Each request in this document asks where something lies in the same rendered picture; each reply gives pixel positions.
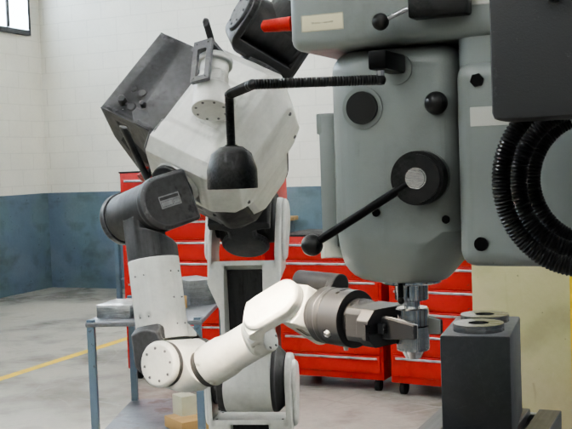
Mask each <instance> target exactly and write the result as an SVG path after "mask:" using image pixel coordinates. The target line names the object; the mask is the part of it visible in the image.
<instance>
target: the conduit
mask: <svg viewBox="0 0 572 429"><path fill-rule="evenodd" d="M568 129H569V130H570V129H572V123H571V121H570V120H553V121H536V122H518V123H509V126H506V129H505V130H504V131H505V133H503V134H502V135H503V136H502V137H501V138H500V140H499V143H500V144H498V145H497V146H498V147H497V148H496V152H495V156H494V158H495V159H494V160H493V162H494V163H493V164H492V165H493V168H492V170H493V171H492V172H491V173H492V176H491V177H492V180H491V181H492V182H493V183H492V184H491V185H492V188H491V189H492V190H493V191H492V193H493V194H494V195H493V198H494V201H495V206H496V207H495V208H496V209H497V211H496V212H497V213H498V216H499V217H500V220H501V224H503V227H505V231H507V233H506V234H509V237H511V238H512V241H514V243H515V244H516V245H517V247H519V250H522V253H525V255H527V256H528V257H529V258H531V260H534V261H535V263H538V265H539V266H540V265H541V266H542V267H545V268H546V269H549V271H553V272H557V273H558V274H559V273H561V274H562V275H564V274H565V275H566V276H568V275H570V276H571V277H572V229H571V228H568V227H567V226H566V225H564V224H563V223H561V220H560V221H558V219H557V218H556V216H554V214H552V212H551V210H550V209H549V207H547V204H546V202H545V200H546V199H544V196H542V195H543V193H542V190H541V182H540V180H541V178H540V177H541V168H542V166H541V165H543V162H544V161H543V160H544V159H545V158H544V157H545V156H546V154H547V152H548V151H549V150H548V149H549V148H551V147H550V146H552V144H553V143H554V141H556V139H557V138H558V137H560V135H561V134H563V133H565V131H568Z"/></svg>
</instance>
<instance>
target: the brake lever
mask: <svg viewBox="0 0 572 429"><path fill-rule="evenodd" d="M261 30H262V31H263V32H275V31H292V21H291V16H288V17H282V18H276V19H270V20H263V21H262V23H261Z"/></svg>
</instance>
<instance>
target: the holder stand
mask: <svg viewBox="0 0 572 429"><path fill-rule="evenodd" d="M440 356H441V387H442V417H443V429H517V428H518V422H519V420H520V417H521V414H522V375H521V340H520V317H509V313H508V312H501V311H489V310H483V311H469V312H463V313H461V314H460V316H457V317H456V319H455V320H454V321H453V322H452V323H451V324H450V326H448V328H447V329H446V330H445V331H444V332H443V333H442V334H441V335H440Z"/></svg>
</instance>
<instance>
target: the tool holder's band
mask: <svg viewBox="0 0 572 429"><path fill-rule="evenodd" d="M428 314H429V308H428V307H427V306H423V305H420V307H417V308H406V307H404V306H398V307H397V308H396V315H398V316H403V317H419V316H425V315H428Z"/></svg>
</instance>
